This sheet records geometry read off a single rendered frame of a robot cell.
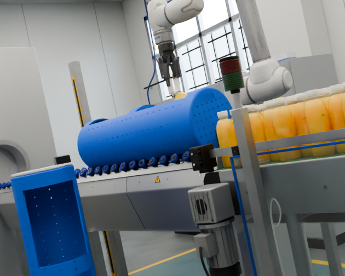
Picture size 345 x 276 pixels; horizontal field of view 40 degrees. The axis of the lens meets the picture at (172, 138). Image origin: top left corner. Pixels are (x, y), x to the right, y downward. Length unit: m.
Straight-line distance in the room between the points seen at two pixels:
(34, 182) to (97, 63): 5.67
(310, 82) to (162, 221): 1.93
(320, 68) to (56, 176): 2.41
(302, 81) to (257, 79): 1.18
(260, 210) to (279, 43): 3.66
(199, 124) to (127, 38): 6.16
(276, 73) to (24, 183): 1.35
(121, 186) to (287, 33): 3.02
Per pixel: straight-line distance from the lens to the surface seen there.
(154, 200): 2.22
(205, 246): 1.66
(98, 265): 2.81
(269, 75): 2.55
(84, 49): 7.68
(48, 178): 2.14
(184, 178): 2.03
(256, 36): 2.60
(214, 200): 1.64
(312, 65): 3.84
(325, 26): 5.01
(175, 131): 2.00
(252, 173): 1.47
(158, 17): 2.25
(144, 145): 2.18
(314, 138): 1.53
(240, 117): 1.46
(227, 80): 1.47
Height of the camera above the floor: 1.06
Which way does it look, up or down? level
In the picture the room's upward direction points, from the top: 12 degrees counter-clockwise
